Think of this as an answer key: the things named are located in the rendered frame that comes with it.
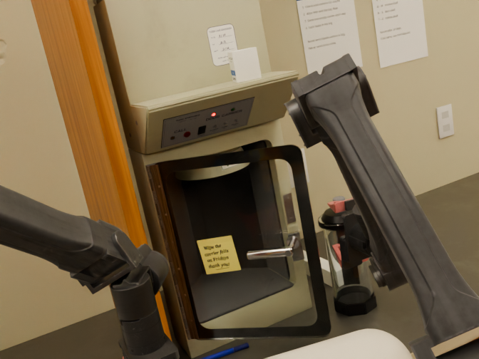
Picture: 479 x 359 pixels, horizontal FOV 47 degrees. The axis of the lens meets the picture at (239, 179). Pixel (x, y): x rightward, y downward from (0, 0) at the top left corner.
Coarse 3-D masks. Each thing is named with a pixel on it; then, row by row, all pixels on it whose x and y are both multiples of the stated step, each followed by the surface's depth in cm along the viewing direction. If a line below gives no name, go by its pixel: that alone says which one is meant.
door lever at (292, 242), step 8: (288, 240) 107; (296, 240) 107; (272, 248) 104; (280, 248) 104; (288, 248) 103; (296, 248) 107; (248, 256) 105; (256, 256) 105; (264, 256) 104; (272, 256) 104; (280, 256) 104
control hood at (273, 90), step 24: (288, 72) 110; (168, 96) 110; (192, 96) 102; (216, 96) 104; (240, 96) 107; (264, 96) 111; (288, 96) 115; (144, 120) 102; (264, 120) 118; (144, 144) 107
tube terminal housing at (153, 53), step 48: (144, 0) 107; (192, 0) 111; (240, 0) 115; (144, 48) 108; (192, 48) 112; (240, 48) 117; (144, 96) 109; (192, 144) 115; (240, 144) 120; (144, 192) 118
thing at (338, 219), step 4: (340, 196) 126; (336, 200) 124; (340, 200) 123; (324, 212) 126; (328, 212) 126; (332, 212) 125; (340, 212) 124; (344, 212) 123; (324, 216) 125; (328, 216) 124; (332, 216) 123; (336, 216) 122; (340, 216) 122; (324, 220) 124; (328, 220) 123; (332, 220) 122; (336, 220) 122; (340, 220) 122
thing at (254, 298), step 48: (192, 192) 110; (240, 192) 107; (288, 192) 105; (192, 240) 113; (240, 240) 110; (192, 288) 116; (240, 288) 113; (288, 288) 111; (240, 336) 117; (288, 336) 114
